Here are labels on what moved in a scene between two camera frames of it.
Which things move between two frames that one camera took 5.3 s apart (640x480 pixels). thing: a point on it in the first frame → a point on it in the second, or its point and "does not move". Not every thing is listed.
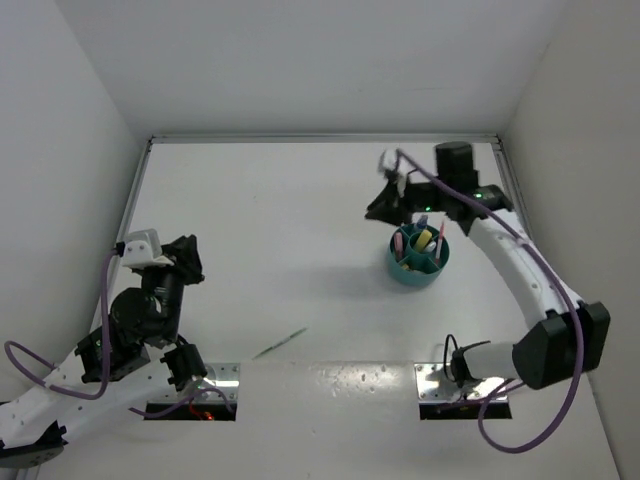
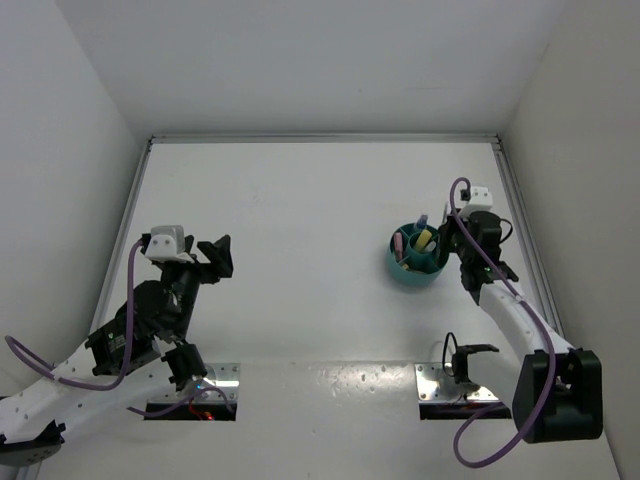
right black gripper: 389,207 → 446,229
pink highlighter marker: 399,245 does not move
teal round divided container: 417,256 does not move
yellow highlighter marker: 423,240 does not move
